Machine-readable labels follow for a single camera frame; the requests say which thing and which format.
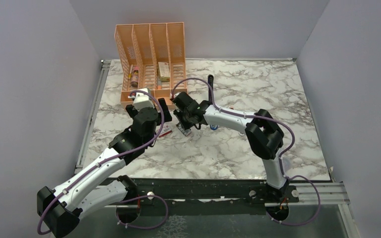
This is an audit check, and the staple tray with staples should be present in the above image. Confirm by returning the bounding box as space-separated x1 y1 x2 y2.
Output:
177 123 193 137

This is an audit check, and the red staple box sleeve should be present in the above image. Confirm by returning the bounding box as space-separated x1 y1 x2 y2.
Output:
158 125 172 138

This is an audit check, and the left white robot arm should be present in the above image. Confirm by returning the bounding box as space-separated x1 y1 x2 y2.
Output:
37 88 172 238

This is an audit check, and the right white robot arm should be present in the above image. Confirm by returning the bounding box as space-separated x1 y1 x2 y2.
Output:
171 92 289 202

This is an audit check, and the yellow box in organizer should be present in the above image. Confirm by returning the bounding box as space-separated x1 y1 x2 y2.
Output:
158 62 171 82

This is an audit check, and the orange desk organizer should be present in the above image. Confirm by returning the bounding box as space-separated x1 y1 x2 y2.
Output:
114 22 188 110

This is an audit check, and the clear plastic cup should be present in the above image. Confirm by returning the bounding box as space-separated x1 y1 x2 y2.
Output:
281 157 292 173

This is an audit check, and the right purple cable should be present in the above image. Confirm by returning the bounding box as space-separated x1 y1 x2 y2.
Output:
170 77 322 228

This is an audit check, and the purple cable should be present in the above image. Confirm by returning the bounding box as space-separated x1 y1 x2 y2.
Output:
170 77 322 228
37 90 170 236

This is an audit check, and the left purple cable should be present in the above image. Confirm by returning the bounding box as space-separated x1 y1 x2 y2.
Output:
37 90 170 236

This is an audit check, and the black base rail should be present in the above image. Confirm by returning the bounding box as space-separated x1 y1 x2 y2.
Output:
70 177 316 218

